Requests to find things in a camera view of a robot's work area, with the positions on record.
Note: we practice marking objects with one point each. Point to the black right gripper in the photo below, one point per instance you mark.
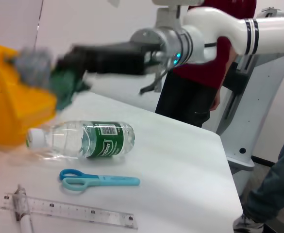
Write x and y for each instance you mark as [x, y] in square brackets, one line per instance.
[117, 57]

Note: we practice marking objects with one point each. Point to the green plastic wrapper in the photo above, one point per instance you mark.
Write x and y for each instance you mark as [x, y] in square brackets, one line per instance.
[35, 65]

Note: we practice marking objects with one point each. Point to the blue scissors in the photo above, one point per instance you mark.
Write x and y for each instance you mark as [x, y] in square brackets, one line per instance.
[112, 180]

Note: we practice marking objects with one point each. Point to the yellow plastic bin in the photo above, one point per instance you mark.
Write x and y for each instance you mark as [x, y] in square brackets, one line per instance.
[8, 102]

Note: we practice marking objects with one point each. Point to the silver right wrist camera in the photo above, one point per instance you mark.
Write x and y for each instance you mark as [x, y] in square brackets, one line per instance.
[167, 17]

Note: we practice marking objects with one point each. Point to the white robot torso column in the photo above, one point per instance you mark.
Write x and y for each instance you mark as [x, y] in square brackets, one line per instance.
[265, 97]

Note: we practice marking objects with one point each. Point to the grey white ballpoint pen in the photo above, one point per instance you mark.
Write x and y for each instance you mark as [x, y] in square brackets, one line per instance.
[25, 213]

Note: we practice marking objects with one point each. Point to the person in red shirt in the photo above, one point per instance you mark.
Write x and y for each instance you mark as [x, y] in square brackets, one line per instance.
[192, 80]

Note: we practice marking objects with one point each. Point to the person in blue jeans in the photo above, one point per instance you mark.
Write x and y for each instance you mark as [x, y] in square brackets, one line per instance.
[272, 189]

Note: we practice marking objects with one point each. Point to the clear green-label water bottle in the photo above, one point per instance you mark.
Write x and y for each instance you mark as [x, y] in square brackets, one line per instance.
[103, 140]

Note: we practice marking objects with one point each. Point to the clear plastic ruler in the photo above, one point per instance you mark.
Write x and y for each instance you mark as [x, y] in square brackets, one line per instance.
[78, 212]

